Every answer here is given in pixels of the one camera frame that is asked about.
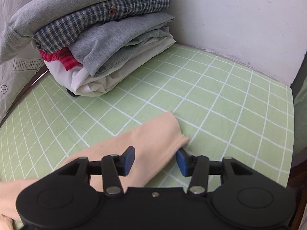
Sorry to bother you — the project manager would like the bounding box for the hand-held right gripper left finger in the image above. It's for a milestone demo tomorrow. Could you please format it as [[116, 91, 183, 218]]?
[[61, 146, 136, 197]]

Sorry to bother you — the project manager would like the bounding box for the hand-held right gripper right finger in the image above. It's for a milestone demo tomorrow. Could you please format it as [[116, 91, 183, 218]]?
[[176, 148, 256, 196]]

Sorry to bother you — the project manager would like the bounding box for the folded red striped garment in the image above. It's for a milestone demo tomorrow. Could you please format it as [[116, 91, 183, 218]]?
[[38, 48, 82, 71]]

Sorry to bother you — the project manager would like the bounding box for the dark brown wooden furniture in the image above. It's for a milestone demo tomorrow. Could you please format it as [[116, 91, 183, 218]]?
[[286, 152, 307, 230]]

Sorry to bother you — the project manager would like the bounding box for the folded plaid shirt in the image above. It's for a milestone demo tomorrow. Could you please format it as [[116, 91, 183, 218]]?
[[32, 0, 171, 54]]

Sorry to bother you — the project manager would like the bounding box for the green checked sheet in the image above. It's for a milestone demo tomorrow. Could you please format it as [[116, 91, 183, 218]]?
[[0, 42, 295, 230]]

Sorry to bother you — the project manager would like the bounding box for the beige hoodie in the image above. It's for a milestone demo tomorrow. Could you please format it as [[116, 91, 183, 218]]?
[[0, 111, 190, 230]]

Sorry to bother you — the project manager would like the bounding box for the folded white garment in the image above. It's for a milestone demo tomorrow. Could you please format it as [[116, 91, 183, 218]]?
[[43, 35, 174, 99]]

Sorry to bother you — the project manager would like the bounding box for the grey printed bed sheet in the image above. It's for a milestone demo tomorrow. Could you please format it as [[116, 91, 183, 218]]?
[[0, 0, 48, 125]]

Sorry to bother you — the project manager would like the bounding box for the folded grey-green garment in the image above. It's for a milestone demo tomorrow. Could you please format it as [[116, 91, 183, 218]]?
[[96, 25, 172, 76]]

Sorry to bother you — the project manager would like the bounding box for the stack of folded clothes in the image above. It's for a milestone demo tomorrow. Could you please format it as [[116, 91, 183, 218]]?
[[0, 0, 171, 63]]

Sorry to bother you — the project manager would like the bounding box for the folded heather grey garment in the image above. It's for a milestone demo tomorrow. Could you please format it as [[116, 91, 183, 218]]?
[[69, 12, 175, 77]]

